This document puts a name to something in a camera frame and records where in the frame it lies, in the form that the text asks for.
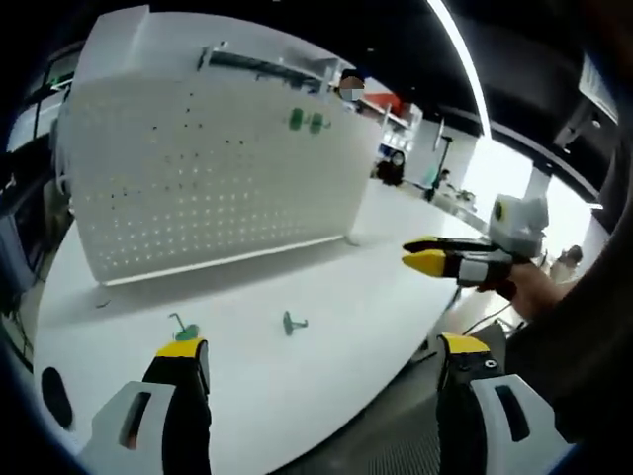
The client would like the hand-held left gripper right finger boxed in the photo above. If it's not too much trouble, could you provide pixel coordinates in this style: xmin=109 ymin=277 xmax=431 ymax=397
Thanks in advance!
xmin=435 ymin=332 xmax=558 ymax=475

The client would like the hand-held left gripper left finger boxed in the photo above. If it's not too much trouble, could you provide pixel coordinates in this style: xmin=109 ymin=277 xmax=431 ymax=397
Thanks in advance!
xmin=78 ymin=337 xmax=214 ymax=475

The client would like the white perforated mounting plate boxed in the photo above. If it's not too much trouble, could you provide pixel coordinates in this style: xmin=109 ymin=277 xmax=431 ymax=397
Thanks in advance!
xmin=56 ymin=73 xmax=382 ymax=288

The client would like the person's right hand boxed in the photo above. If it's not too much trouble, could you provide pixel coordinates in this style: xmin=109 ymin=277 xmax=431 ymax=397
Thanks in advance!
xmin=477 ymin=256 xmax=550 ymax=318

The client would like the green kick scooter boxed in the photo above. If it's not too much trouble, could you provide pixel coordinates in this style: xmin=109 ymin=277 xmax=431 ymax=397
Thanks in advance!
xmin=423 ymin=121 xmax=454 ymax=202

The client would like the black computer mouse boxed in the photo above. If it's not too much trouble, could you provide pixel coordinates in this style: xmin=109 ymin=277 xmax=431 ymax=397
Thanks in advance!
xmin=41 ymin=365 xmax=74 ymax=430

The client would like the person's dark top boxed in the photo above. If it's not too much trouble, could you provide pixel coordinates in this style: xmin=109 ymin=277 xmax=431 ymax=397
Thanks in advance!
xmin=503 ymin=133 xmax=633 ymax=446

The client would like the ceiling light strip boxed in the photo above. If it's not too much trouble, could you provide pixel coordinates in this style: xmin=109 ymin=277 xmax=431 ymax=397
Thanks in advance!
xmin=425 ymin=0 xmax=494 ymax=143

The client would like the dark equipment cabinet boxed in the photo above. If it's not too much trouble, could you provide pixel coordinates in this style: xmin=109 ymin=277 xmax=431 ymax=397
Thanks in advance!
xmin=0 ymin=195 xmax=50 ymax=298

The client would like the white display unit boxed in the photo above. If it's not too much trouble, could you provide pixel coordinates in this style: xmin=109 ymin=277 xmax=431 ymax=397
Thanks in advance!
xmin=73 ymin=4 xmax=357 ymax=118

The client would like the red wall panel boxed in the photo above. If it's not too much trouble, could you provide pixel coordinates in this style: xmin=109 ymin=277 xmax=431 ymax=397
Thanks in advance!
xmin=363 ymin=91 xmax=421 ymax=118

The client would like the grey wall shelf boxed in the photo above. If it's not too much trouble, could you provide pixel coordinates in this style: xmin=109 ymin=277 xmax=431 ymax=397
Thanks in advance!
xmin=197 ymin=44 xmax=342 ymax=93

